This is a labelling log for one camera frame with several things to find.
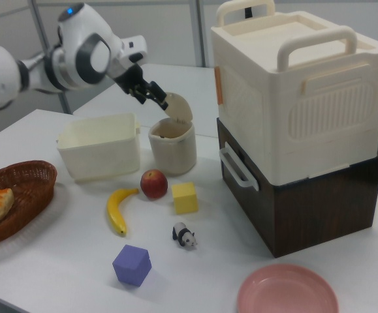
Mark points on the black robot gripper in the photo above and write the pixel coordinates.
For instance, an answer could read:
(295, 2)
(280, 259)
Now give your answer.
(128, 76)

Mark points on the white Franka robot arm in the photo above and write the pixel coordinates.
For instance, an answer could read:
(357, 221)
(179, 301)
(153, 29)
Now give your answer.
(77, 49)

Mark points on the small beige lidded trash can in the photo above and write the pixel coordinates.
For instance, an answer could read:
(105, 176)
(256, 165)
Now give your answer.
(174, 150)

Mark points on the cream plastic open bin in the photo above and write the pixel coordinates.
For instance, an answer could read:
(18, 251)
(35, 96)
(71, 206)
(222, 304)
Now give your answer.
(100, 153)

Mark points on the red apple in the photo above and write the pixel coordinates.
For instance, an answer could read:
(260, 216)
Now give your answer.
(154, 184)

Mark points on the yellow foam cube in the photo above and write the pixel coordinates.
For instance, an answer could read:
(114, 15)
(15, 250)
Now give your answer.
(184, 199)

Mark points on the yellow toy banana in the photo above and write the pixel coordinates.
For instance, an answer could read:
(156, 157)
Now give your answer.
(115, 208)

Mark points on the black and white panda figure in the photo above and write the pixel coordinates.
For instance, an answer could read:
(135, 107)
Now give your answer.
(183, 234)

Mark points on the brown wicker basket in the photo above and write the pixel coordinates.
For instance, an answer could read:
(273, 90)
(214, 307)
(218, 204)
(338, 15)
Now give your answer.
(32, 189)

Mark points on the purple foam cube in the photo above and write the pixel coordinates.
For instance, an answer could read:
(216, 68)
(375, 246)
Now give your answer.
(131, 265)

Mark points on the dark brown wooden box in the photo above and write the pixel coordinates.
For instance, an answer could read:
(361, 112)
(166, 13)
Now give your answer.
(322, 212)

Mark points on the pink plate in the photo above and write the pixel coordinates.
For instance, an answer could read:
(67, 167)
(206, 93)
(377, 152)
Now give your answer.
(286, 290)

